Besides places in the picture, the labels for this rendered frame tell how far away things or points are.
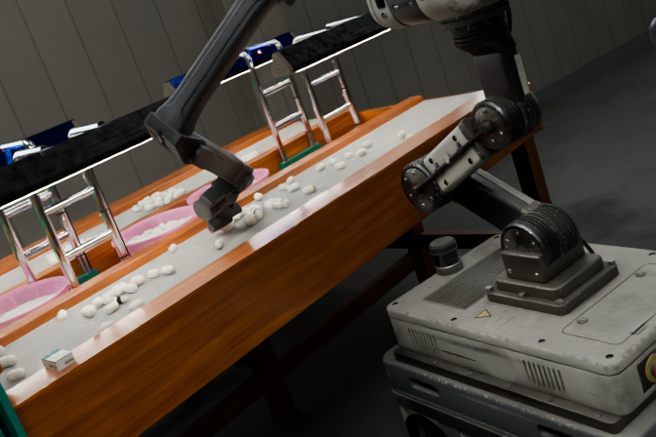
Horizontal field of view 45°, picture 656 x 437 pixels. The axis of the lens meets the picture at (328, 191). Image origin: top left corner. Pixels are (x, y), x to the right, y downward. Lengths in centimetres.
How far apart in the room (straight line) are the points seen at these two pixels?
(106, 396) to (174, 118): 53
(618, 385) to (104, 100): 281
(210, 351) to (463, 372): 56
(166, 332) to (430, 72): 343
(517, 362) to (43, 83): 263
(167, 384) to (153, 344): 9
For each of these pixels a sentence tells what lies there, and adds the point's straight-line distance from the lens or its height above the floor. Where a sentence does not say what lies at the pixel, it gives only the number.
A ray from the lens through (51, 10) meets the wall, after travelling 377.
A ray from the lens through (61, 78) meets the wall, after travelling 374.
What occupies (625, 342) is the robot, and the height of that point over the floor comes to 47.
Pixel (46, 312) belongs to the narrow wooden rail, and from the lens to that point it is 194.
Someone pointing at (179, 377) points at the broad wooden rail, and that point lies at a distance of 163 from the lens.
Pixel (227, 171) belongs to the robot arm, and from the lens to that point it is 176.
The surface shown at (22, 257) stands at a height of 84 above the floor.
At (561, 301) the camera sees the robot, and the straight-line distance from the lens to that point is 168.
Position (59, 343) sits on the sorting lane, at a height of 74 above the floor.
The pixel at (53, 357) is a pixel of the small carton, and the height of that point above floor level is 79.
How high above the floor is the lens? 126
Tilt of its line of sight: 15 degrees down
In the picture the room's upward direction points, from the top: 19 degrees counter-clockwise
